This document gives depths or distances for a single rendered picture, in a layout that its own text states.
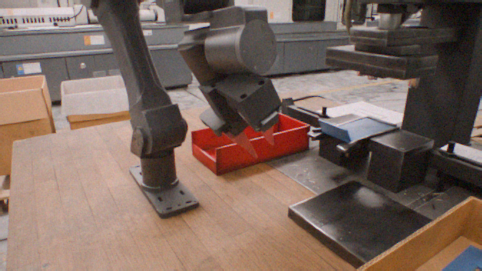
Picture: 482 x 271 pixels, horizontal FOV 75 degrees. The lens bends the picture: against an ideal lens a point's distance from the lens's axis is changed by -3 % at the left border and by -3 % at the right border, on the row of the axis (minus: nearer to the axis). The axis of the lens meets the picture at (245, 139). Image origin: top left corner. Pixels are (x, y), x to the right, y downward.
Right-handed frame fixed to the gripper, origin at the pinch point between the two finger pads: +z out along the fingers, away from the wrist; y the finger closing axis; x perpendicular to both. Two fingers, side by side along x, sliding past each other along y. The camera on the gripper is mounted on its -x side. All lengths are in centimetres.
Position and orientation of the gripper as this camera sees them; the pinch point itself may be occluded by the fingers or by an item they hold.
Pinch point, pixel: (260, 146)
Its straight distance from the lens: 51.1
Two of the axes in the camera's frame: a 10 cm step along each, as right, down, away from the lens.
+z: 4.3, 7.1, 5.6
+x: -4.6, -3.6, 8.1
